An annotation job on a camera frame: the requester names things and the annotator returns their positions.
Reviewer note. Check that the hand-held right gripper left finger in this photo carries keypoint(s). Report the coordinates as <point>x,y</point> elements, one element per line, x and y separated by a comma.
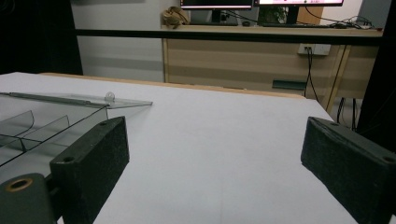
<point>93,161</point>

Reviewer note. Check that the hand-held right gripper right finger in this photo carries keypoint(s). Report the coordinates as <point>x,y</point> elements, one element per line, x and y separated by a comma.
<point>348,168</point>

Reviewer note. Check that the clear plastic compartment box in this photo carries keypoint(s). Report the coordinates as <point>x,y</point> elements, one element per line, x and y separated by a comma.
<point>46,124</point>

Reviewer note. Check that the black metal stand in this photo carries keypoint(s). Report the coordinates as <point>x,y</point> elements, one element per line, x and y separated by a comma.
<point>378,77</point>

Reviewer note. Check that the black curtain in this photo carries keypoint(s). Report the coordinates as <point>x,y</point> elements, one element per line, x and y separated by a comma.
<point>37,35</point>

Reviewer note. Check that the wooden desk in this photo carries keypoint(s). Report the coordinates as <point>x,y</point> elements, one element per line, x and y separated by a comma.
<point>249,62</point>

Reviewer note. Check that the black keyboard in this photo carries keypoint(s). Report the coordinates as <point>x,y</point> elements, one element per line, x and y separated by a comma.
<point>294,25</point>

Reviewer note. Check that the brown stuffed toy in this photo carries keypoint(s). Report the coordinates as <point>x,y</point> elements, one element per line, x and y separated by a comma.
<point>175,16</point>

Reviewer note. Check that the computer monitor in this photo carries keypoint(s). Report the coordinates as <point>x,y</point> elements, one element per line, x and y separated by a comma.
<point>216,4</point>
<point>300,2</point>

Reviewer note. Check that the black computer mouse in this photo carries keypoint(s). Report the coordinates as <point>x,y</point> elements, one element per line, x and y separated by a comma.
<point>246,23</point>

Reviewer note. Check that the white wall socket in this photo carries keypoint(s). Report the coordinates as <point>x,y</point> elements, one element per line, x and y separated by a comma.
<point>313,49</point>

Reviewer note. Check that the black horizontal rail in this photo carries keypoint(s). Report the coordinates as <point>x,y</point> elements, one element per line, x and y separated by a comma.
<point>218,34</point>

